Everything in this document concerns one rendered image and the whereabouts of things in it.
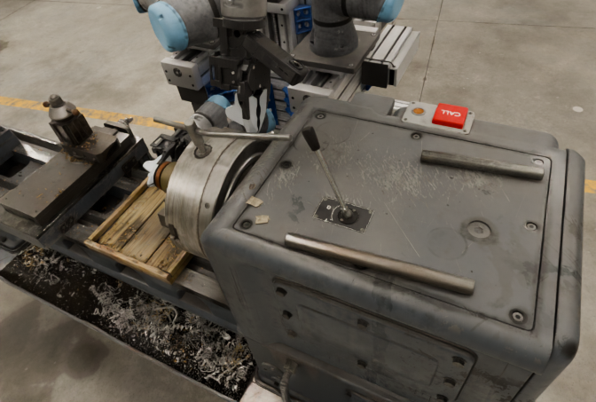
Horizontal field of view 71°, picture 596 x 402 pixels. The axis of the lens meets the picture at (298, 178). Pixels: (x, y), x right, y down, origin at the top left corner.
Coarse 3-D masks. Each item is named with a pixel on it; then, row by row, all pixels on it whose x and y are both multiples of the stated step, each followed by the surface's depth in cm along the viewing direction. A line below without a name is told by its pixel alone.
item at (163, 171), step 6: (162, 162) 106; (168, 162) 106; (174, 162) 105; (156, 168) 105; (162, 168) 104; (168, 168) 103; (156, 174) 104; (162, 174) 103; (168, 174) 102; (156, 180) 104; (162, 180) 103; (168, 180) 102; (156, 186) 106; (162, 186) 104
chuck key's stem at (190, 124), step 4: (188, 120) 82; (192, 120) 82; (184, 124) 82; (188, 124) 82; (192, 124) 82; (188, 128) 82; (192, 128) 82; (188, 132) 83; (192, 132) 83; (192, 136) 84; (196, 136) 84; (200, 136) 85; (192, 140) 85; (196, 140) 85; (200, 140) 86; (196, 144) 86; (200, 144) 86; (200, 148) 87; (204, 148) 88; (200, 152) 88; (204, 152) 88
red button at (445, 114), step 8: (440, 104) 87; (440, 112) 85; (448, 112) 85; (456, 112) 84; (464, 112) 84; (432, 120) 84; (440, 120) 83; (448, 120) 83; (456, 120) 83; (464, 120) 83
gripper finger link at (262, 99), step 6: (258, 90) 76; (264, 90) 76; (258, 96) 75; (264, 96) 77; (258, 102) 76; (264, 102) 77; (258, 108) 77; (264, 108) 78; (258, 114) 77; (264, 114) 78; (258, 120) 77; (258, 126) 78
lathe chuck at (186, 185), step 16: (224, 128) 101; (192, 144) 91; (208, 144) 90; (224, 144) 90; (192, 160) 88; (208, 160) 87; (176, 176) 88; (192, 176) 86; (208, 176) 85; (176, 192) 87; (192, 192) 86; (176, 208) 87; (192, 208) 86; (176, 224) 89; (192, 224) 86; (176, 240) 93; (192, 240) 89
